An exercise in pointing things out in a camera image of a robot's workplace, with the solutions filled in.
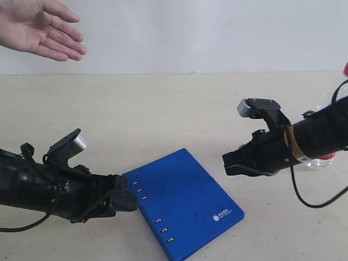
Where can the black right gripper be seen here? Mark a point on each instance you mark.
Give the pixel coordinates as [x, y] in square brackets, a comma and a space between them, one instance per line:
[264, 155]

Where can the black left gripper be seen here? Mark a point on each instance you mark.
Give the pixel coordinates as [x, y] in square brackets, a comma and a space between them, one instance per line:
[86, 196]

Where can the blue ring binder notebook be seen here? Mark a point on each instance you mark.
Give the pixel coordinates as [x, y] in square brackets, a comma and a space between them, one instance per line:
[183, 205]

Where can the clear water bottle red label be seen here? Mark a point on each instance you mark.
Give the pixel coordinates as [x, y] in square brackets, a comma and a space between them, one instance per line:
[324, 160]

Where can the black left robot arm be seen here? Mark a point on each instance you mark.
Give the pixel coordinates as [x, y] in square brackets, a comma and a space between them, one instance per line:
[54, 188]

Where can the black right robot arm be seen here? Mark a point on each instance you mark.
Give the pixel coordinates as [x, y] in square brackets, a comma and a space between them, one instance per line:
[303, 136]

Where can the person's open hand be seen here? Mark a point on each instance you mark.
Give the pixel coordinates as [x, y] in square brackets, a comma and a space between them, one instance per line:
[42, 28]

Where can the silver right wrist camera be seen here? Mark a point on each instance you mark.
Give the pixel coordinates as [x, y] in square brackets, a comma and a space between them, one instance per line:
[253, 107]

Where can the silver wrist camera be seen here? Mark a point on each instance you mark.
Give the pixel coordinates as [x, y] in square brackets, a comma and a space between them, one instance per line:
[253, 107]
[67, 147]

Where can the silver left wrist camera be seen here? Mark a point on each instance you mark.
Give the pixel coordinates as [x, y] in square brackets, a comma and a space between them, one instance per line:
[67, 147]

